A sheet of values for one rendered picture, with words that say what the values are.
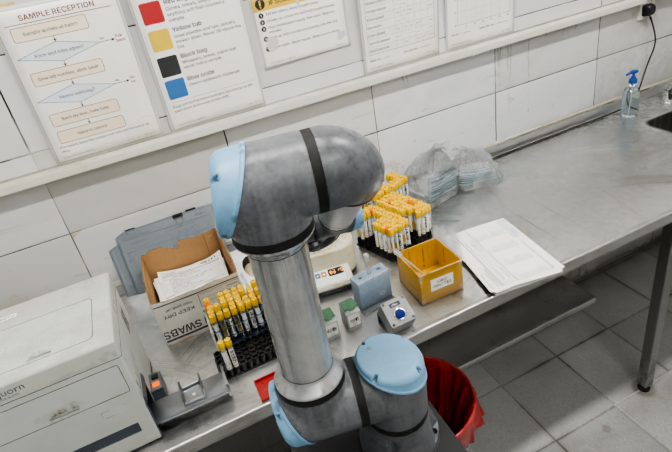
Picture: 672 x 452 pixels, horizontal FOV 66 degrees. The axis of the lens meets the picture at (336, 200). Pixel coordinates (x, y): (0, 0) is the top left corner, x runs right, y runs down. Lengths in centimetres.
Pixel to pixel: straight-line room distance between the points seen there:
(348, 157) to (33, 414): 84
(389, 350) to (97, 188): 105
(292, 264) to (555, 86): 177
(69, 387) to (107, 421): 12
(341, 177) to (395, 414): 45
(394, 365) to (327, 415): 13
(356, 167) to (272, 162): 11
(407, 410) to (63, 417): 69
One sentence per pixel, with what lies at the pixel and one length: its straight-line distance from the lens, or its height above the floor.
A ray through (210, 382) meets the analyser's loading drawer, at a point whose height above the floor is 91.
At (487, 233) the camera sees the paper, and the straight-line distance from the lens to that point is 167.
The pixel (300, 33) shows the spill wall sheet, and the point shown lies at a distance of 166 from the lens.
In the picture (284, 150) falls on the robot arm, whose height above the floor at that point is 158.
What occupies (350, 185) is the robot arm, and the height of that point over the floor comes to 152.
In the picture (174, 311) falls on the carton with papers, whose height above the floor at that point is 98.
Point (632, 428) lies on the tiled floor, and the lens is 236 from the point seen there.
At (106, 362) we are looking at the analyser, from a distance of 116.
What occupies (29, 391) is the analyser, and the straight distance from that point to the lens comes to 119.
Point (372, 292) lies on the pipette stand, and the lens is 141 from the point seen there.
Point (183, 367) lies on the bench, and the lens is 145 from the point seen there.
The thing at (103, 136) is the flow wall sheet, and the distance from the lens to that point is 160.
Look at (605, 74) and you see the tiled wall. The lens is 252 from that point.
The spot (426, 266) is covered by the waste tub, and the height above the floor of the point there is 89.
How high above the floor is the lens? 182
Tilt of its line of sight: 29 degrees down
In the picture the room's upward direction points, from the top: 11 degrees counter-clockwise
